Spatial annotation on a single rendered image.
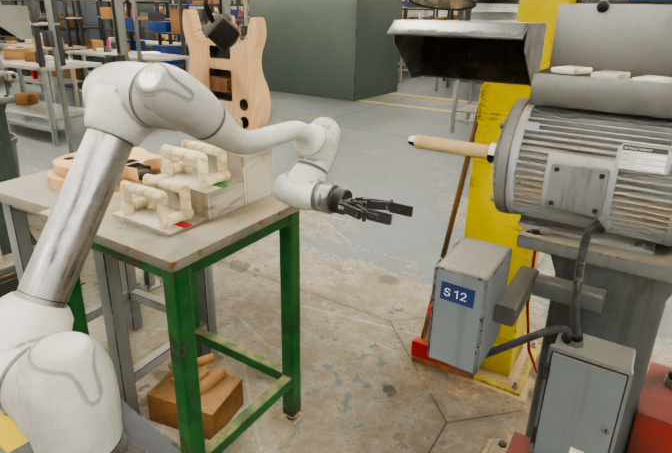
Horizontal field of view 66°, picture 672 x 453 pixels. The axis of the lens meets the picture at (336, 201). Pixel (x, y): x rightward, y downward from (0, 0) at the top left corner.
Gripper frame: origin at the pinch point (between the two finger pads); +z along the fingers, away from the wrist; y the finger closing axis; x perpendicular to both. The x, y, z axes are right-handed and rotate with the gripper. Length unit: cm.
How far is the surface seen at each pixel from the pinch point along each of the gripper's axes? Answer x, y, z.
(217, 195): -4, 12, -56
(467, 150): 21.1, 10.2, 19.3
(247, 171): 2, -1, -55
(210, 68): 34, -1, -74
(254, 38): 44, 2, -54
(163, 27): 95, -461, -650
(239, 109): 22, -2, -61
